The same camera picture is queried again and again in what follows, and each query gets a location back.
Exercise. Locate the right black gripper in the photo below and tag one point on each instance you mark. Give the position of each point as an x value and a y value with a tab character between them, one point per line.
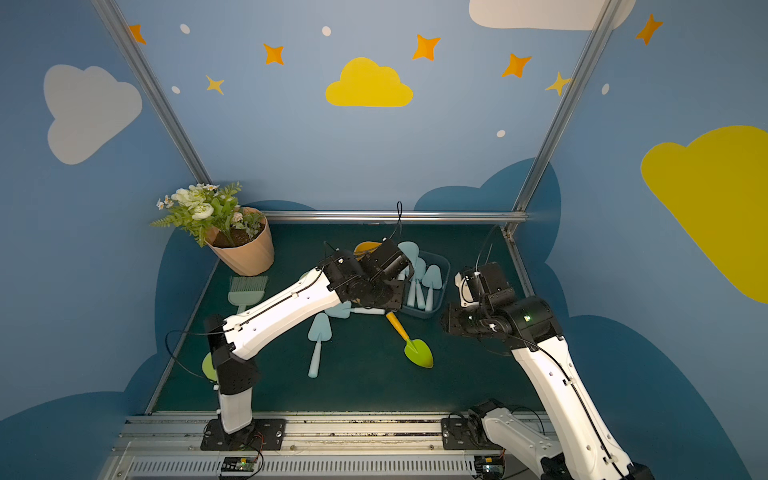
459	321

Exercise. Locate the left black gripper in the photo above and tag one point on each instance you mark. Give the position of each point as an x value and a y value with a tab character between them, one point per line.
377	301

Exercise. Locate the blue shovel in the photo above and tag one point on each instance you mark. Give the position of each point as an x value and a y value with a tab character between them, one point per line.
411	298
420	270
320	332
411	251
432	281

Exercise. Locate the yellow storage box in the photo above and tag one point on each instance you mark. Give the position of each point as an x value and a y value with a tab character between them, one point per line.
366	247

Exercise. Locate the blue-grey storage box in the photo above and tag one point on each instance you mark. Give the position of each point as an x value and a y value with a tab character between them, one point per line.
438	294

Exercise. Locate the green shovel corner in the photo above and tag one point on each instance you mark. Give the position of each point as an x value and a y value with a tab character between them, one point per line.
208	368

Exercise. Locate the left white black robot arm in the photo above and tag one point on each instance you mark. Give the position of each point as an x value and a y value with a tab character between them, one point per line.
370	280

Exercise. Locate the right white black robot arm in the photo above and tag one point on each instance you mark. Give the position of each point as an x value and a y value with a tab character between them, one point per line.
582	447

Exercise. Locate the blue shovel lying sideways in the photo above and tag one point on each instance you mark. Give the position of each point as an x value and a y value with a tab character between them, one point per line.
346	309

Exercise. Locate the green dustpan brush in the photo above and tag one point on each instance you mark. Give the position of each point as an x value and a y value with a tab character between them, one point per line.
246	292

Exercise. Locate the right controller board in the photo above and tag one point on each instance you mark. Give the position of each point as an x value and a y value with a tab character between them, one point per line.
487	467

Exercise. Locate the controller board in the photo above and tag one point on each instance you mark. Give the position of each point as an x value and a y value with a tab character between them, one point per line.
487	467
240	467

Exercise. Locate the terracotta pot with flowers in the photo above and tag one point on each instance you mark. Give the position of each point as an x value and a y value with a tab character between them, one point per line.
214	217

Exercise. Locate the left controller board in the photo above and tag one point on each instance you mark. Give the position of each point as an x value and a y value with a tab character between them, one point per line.
240	467

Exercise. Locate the green trowel yellow handle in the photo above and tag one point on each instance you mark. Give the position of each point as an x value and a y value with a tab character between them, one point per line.
416	350

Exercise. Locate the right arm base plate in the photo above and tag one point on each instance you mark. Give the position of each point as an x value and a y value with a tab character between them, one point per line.
460	433

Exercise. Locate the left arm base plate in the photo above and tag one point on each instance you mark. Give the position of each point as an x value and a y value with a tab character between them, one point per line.
259	434

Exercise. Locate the aluminium front rail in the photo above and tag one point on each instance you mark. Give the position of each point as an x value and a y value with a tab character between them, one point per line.
352	445

